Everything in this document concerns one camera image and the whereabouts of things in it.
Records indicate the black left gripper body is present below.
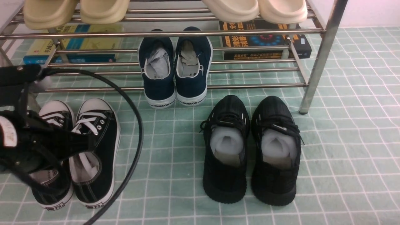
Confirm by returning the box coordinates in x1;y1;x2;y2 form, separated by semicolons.
1;111;95;194

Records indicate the black canvas sneaker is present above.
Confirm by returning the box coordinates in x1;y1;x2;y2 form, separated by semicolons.
69;98;121;208
30;100;75;211

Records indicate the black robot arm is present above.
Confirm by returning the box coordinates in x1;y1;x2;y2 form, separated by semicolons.
0;65;96;195

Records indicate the metal shoe rack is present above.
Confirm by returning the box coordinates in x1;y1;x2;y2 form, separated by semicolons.
1;0;348;114

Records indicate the yellow blue book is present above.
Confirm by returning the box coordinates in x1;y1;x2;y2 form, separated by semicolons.
23;24;124;64

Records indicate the beige slipper far left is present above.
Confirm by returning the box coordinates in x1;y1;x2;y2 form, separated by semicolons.
23;0;79;30

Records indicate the beige slipper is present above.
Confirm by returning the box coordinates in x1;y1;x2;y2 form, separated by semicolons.
80;0;130;24
23;0;79;30

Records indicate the navy sneaker left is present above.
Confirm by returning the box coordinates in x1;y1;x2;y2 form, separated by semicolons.
137;37;176;109

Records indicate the navy sneaker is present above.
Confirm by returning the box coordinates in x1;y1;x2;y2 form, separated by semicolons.
137;37;176;109
174;36;213;106

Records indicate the navy sneaker right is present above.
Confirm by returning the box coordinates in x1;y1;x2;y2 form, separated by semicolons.
174;36;213;106

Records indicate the black knit sneaker left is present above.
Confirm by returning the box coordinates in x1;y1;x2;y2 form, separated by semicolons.
200;95;250;204

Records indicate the black knit sneaker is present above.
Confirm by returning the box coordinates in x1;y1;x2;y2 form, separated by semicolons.
251;96;303;206
200;95;250;204

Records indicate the cream slipper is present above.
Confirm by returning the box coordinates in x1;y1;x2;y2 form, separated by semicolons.
202;0;259;23
258;0;308;24

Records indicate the black knit sneaker right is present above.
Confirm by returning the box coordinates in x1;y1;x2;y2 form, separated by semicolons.
251;96;303;206

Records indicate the black orange book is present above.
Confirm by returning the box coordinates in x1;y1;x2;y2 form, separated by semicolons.
219;20;312;60

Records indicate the cream slipper far right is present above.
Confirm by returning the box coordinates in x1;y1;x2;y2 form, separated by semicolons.
258;0;308;24

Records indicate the green grid tablecloth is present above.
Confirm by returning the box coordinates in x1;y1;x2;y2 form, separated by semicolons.
0;27;400;225

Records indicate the black cable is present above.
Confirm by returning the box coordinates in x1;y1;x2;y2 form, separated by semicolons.
19;68;144;225

